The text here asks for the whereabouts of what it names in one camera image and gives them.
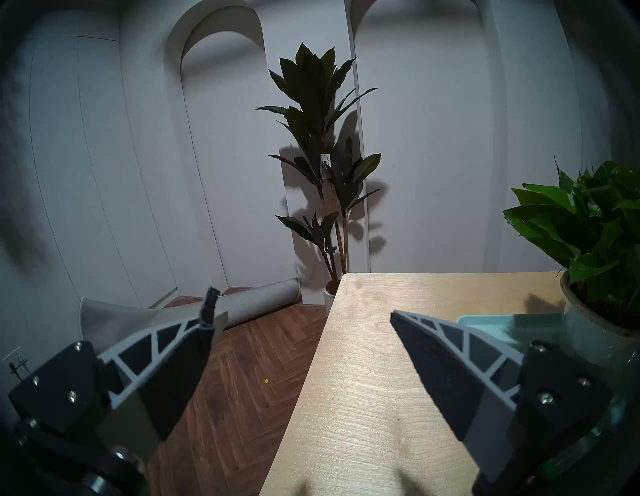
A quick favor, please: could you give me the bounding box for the tall dark leafy floor plant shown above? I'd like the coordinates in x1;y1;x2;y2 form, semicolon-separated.
256;42;383;308

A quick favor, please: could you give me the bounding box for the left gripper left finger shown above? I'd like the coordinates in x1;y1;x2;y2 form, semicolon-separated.
7;286;222;461

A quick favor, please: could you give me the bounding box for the rolled grey carpet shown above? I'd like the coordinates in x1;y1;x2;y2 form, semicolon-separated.
80;277;302;351

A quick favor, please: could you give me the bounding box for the green pothos potted plant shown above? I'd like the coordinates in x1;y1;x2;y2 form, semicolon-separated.
503;155;640;371

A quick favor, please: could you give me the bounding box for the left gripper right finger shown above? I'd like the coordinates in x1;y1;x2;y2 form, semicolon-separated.
390;310;616;496

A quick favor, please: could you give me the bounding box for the teal plastic tray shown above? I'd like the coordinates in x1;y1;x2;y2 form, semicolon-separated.
457;312;568;353

